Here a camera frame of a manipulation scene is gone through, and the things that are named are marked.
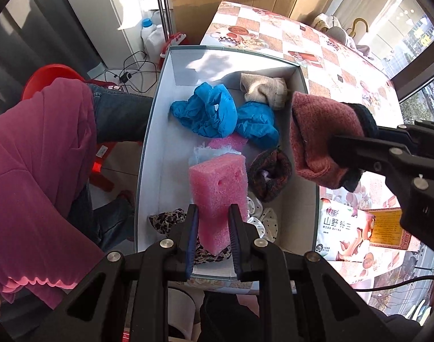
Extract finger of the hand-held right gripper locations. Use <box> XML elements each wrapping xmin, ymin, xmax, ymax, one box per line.
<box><xmin>377</xmin><ymin>121</ymin><xmax>434</xmax><ymax>172</ymax></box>
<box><xmin>327</xmin><ymin>135</ymin><xmax>417</xmax><ymax>179</ymax></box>

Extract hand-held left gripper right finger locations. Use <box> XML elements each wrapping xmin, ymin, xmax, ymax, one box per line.
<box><xmin>228</xmin><ymin>204</ymin><xmax>396</xmax><ymax>342</ymax></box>

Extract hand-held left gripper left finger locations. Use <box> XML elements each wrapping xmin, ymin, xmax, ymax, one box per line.
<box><xmin>40</xmin><ymin>204</ymin><xmax>199</xmax><ymax>342</ymax></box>

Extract leopard print scrunchie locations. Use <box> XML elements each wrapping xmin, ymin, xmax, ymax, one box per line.
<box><xmin>148</xmin><ymin>209</ymin><xmax>235</xmax><ymax>266</ymax></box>

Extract white polka dot scrunchie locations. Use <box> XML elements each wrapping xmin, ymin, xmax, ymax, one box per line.
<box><xmin>245</xmin><ymin>195</ymin><xmax>279</xmax><ymax>245</ymax></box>

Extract pink knit sock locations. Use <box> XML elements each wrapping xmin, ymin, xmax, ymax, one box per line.
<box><xmin>289</xmin><ymin>91</ymin><xmax>379</xmax><ymax>192</ymax></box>

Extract large pink sponge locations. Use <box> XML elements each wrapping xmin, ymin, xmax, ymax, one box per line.
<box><xmin>188</xmin><ymin>154</ymin><xmax>249</xmax><ymax>256</ymax></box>

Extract dark brown knit scrunchie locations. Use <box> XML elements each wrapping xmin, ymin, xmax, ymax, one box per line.
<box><xmin>247</xmin><ymin>148</ymin><xmax>293</xmax><ymax>203</ymax></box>

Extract light blue fluffy scrunchie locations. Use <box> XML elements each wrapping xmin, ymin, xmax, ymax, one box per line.
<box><xmin>188</xmin><ymin>142</ymin><xmax>244</xmax><ymax>166</ymax></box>

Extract small pink sponge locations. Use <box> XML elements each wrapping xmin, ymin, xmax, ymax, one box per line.
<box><xmin>207</xmin><ymin>133</ymin><xmax>249</xmax><ymax>156</ymax></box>

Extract beige knit hat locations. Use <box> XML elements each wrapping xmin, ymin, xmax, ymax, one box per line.
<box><xmin>239</xmin><ymin>73</ymin><xmax>289</xmax><ymax>111</ymax></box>

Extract grey storage box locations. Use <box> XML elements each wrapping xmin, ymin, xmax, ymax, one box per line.
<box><xmin>133</xmin><ymin>45</ymin><xmax>321</xmax><ymax>280</ymax></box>

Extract red patterned carton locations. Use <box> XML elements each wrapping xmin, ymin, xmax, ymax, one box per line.
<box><xmin>366</xmin><ymin>207</ymin><xmax>422</xmax><ymax>253</ymax></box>

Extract person's dark trousers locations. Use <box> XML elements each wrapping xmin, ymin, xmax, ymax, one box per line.
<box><xmin>199</xmin><ymin>292</ymin><xmax>260</xmax><ymax>342</ymax></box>

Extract floral tissue pack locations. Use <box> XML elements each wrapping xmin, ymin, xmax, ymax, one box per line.
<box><xmin>315</xmin><ymin>197</ymin><xmax>376</xmax><ymax>262</ymax></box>

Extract lavender cloth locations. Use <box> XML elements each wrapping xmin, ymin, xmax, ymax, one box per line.
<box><xmin>354</xmin><ymin>43</ymin><xmax>374</xmax><ymax>59</ymax></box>

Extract white bag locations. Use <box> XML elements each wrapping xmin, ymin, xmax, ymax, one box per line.
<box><xmin>312</xmin><ymin>13</ymin><xmax>349</xmax><ymax>41</ymax></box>

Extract white plastic jug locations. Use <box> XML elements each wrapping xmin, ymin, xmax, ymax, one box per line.
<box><xmin>147</xmin><ymin>25</ymin><xmax>166</xmax><ymax>61</ymax></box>

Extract white bottle blue cap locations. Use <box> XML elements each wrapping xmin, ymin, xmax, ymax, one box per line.
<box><xmin>140</xmin><ymin>19</ymin><xmax>154</xmax><ymax>48</ymax></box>

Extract red plastic stool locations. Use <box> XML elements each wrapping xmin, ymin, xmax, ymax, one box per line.
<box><xmin>22</xmin><ymin>64</ymin><xmax>85</xmax><ymax>102</ymax></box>

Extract red metal mop pole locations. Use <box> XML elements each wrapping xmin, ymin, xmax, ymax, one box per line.
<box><xmin>151</xmin><ymin>0</ymin><xmax>187</xmax><ymax>45</ymax></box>

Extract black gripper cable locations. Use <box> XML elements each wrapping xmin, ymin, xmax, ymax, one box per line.
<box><xmin>331</xmin><ymin>274</ymin><xmax>434</xmax><ymax>293</ymax></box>

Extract black charger cable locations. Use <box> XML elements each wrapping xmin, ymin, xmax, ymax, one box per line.
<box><xmin>105</xmin><ymin>52</ymin><xmax>160</xmax><ymax>93</ymax></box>

